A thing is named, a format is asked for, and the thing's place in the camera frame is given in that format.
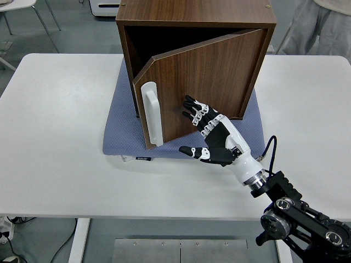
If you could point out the blue textured mat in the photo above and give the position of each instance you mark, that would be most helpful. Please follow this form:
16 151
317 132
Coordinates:
120 131

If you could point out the white table leg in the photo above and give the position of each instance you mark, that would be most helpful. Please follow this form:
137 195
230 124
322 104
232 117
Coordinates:
78 241
282 254

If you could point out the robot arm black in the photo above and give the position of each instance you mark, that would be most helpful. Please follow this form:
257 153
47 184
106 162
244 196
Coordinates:
296 213

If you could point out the white appliance with dark slot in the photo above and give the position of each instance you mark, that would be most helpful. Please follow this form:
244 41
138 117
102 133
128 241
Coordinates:
107 11

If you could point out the person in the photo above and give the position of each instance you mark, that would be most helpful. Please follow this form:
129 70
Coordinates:
315 27

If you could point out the grey metal plate with screws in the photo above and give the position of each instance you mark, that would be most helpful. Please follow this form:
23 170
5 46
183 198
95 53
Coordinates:
153 252

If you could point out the brown wooden cabinet door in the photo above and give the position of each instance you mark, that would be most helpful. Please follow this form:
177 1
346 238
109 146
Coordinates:
208 71

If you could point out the white power strip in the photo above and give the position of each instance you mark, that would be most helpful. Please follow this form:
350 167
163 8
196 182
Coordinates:
5 227

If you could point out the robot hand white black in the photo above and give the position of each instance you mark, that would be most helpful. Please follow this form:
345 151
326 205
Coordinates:
235 145

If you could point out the white chair with metal legs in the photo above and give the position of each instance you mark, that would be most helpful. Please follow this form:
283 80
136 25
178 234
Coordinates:
16 4

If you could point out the white mat tag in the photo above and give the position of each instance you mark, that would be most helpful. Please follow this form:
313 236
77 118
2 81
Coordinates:
126 159

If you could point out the grey floor plate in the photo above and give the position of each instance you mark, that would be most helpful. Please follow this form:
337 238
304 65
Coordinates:
5 45

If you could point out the black mat label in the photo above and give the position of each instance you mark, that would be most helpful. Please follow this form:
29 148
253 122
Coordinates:
143 158

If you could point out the brown wooden cabinet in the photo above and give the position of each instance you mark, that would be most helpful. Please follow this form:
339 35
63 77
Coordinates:
192 11

